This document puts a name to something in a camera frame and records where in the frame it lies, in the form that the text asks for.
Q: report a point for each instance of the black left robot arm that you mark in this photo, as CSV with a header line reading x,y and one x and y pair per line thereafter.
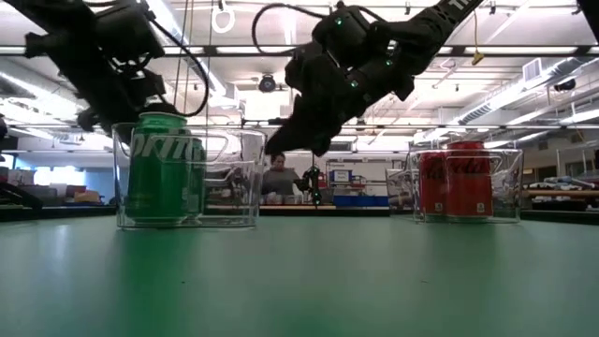
x,y
56,28

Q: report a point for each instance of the red soda can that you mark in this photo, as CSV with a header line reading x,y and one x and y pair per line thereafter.
x,y
468,187
431,187

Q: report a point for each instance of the black table frame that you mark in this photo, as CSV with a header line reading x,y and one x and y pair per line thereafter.
x,y
56,213

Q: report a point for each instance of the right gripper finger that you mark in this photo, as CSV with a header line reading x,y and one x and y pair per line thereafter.
x,y
292,131
334,117

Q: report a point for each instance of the thin black crossbar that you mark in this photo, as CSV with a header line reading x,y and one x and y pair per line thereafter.
x,y
421,126

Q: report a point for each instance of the black overhead light bar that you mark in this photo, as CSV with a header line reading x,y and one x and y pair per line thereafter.
x,y
585,49

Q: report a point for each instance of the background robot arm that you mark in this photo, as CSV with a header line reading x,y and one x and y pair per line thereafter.
x,y
312,182

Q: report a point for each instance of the yellow hanging plug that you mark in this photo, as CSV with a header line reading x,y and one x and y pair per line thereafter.
x,y
477,58

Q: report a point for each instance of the round black ceiling camera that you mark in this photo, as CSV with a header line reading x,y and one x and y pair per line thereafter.
x,y
267,83

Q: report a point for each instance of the person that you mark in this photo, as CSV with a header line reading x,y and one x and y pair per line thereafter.
x,y
280,180

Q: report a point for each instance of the clear plastic bin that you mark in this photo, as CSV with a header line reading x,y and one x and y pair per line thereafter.
x,y
234,196
510,196

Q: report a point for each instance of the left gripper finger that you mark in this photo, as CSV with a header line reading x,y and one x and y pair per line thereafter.
x,y
161,109
119,128

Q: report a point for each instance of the white sign board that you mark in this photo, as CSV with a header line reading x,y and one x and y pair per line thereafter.
x,y
340,176

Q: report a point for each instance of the blue storage bins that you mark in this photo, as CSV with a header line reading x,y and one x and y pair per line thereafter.
x,y
360,201

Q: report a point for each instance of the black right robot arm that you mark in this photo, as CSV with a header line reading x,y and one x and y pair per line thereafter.
x,y
430,23

